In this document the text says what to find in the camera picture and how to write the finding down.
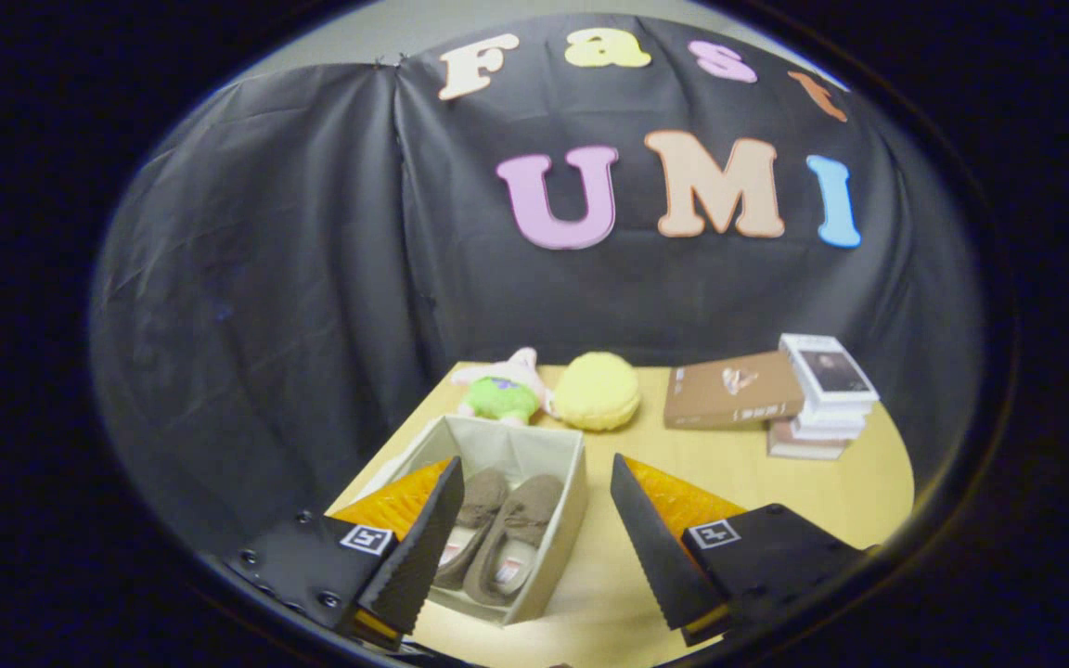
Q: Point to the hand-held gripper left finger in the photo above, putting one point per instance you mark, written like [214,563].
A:
[414,557]

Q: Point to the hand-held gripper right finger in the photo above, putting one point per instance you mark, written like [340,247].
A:
[660,547]

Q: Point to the brown slipper shoe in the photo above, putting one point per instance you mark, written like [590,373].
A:
[525,524]
[482,501]

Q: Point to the beige fabric storage box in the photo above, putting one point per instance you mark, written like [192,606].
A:
[516,445]

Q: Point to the yellow round plush cushion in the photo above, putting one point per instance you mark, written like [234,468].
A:
[598,391]

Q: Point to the brown book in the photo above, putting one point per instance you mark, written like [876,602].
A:
[729,394]

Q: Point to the green and pink plush toy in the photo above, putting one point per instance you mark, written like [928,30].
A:
[500,399]

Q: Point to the plain white book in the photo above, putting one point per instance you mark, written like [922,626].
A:
[827,430]
[836,415]

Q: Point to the white book with dark photo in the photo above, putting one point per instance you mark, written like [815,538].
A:
[830,369]

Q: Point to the black backdrop cloth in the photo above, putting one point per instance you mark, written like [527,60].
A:
[265,278]

